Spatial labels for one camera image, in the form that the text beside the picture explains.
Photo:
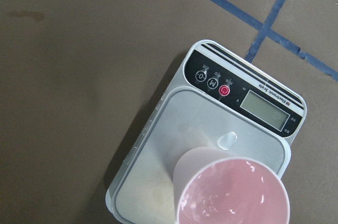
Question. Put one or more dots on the pink paper cup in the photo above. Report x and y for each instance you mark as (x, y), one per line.
(212, 186)

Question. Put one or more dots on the grey electronic kitchen scale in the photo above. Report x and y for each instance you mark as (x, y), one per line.
(215, 99)

